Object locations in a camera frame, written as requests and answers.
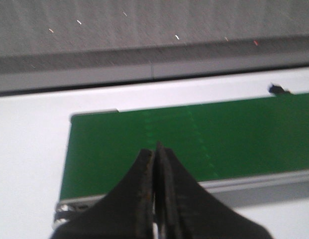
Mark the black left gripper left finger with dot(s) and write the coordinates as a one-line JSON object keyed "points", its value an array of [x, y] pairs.
{"points": [[124, 213]]}

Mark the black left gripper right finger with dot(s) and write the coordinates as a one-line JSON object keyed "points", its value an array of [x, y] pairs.
{"points": [[185, 210]]}

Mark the black conveyor drive pulley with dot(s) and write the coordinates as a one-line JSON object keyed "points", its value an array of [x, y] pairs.
{"points": [[66, 211]]}

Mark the green conveyor belt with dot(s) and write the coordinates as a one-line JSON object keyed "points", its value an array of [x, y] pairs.
{"points": [[212, 141]]}

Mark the grey granite counter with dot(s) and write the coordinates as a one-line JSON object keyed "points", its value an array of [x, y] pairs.
{"points": [[55, 45]]}

